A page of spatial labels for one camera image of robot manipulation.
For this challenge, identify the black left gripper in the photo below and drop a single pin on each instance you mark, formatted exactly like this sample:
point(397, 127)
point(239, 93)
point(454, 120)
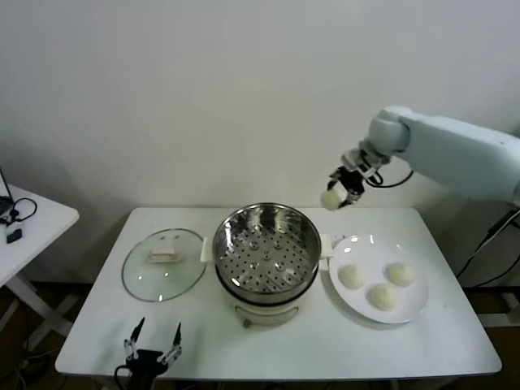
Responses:
point(147, 357)

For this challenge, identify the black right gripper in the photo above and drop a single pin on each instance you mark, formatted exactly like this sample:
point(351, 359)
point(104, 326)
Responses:
point(352, 180)

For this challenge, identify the white steamed baozi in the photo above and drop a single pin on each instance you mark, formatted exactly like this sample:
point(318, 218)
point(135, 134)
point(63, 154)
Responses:
point(352, 277)
point(333, 200)
point(382, 296)
point(400, 274)

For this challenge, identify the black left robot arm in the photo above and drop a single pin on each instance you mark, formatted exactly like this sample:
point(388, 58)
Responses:
point(142, 381)

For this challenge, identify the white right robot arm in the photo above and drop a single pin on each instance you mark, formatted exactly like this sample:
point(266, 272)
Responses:
point(447, 150)

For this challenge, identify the stainless steel steamer basket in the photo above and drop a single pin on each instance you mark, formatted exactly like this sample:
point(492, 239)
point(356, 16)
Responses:
point(264, 252)

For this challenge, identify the glass pot lid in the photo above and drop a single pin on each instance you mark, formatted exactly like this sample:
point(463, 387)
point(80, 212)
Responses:
point(162, 280)

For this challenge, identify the cream electric cooker base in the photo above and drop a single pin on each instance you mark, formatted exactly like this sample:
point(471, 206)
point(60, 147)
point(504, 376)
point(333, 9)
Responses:
point(268, 310)

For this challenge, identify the white oval plate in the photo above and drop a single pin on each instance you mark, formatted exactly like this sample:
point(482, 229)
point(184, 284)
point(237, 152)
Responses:
point(406, 302)

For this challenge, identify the white folding side table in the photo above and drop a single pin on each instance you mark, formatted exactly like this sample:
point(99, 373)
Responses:
point(44, 219)

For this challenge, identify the small black box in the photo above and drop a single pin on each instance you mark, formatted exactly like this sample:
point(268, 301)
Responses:
point(14, 236)

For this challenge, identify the white furniture frame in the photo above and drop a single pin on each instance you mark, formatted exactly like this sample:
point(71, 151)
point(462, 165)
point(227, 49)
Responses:
point(510, 302)

